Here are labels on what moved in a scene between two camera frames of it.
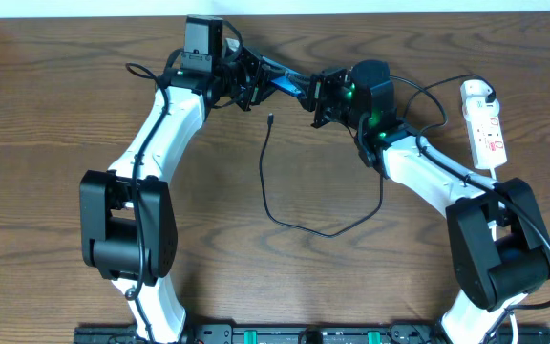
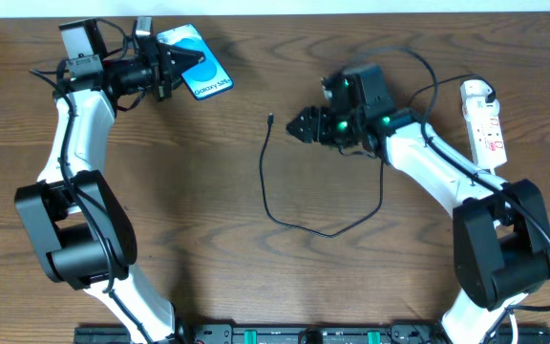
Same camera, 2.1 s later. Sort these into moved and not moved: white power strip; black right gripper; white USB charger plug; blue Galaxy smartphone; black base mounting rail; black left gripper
Moved: blue Galaxy smartphone; black left gripper; black right gripper
Not moved: black base mounting rail; white power strip; white USB charger plug
